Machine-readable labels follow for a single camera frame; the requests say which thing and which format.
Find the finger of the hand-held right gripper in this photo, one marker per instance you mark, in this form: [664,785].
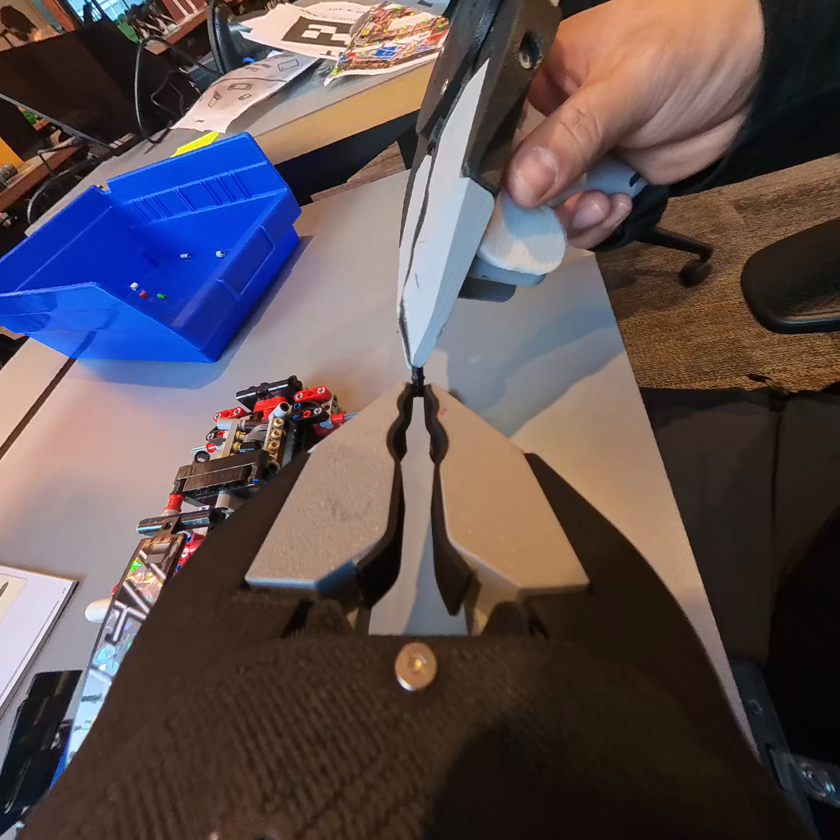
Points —
[453,229]
[407,262]

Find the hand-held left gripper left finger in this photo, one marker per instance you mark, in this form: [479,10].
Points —
[328,512]

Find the white instruction sheet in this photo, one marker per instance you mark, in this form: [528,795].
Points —
[243,92]

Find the dark computer monitor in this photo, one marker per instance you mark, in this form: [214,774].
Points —
[59,85]

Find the blue plastic bin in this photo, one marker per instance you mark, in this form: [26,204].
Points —
[197,197]

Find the grey desk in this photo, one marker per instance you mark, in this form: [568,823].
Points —
[341,111]
[131,420]

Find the printed marker sheet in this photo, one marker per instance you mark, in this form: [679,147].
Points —
[308,29]

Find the white booklet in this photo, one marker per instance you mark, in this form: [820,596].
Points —
[33,630]

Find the black toy brick pin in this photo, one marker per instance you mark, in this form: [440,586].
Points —
[418,380]

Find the yellow note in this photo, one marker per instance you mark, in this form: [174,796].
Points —
[197,141]

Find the colourful printed sheet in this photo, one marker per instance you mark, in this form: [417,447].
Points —
[387,46]

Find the black phone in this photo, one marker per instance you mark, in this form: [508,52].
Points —
[36,735]

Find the person's right hand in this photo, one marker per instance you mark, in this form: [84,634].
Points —
[656,92]

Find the toy building brick car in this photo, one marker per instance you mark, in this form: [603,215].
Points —
[223,469]

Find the black office chair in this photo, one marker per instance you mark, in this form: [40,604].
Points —
[233,33]

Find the person's right forearm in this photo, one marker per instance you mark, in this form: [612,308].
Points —
[807,65]

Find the person's dark trousers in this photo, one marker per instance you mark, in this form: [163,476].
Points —
[722,492]

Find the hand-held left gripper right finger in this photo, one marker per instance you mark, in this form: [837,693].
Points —
[505,518]

